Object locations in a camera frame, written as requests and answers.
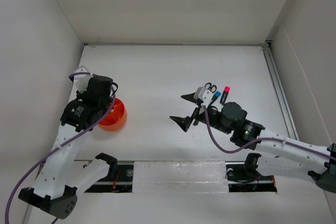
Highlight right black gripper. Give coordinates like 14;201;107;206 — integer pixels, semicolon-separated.
169;91;232;134

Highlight pink marker cap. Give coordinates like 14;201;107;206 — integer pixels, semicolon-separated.
220;86;230;105

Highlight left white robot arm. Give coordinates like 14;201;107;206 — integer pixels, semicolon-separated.
18;73;118;219

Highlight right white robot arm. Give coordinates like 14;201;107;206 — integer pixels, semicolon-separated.
170;91;335;193

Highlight orange round pen holder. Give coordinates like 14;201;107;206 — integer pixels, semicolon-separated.
98;98;128;132

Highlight black blue utility knife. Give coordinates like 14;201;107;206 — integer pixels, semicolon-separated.
211;91;221;102

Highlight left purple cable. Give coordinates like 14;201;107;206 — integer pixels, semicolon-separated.
5;71;118;224

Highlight purple cable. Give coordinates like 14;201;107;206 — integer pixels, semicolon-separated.
5;71;118;224
201;103;336;162

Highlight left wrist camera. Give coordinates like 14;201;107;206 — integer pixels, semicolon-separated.
70;65;93;93

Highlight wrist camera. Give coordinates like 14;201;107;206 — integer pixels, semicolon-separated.
70;65;93;93
193;87;214;107

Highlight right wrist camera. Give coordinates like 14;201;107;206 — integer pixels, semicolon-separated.
193;87;214;107

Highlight black handled scissors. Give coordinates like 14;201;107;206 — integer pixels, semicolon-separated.
204;82;217;93

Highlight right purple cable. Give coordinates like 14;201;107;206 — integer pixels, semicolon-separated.
201;103;336;162

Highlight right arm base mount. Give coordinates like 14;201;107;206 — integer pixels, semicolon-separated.
225;153;277;193

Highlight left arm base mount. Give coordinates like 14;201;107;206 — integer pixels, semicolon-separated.
85;153;134;193

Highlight aluminium rail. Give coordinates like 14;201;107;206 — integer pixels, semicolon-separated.
261;40;299;140

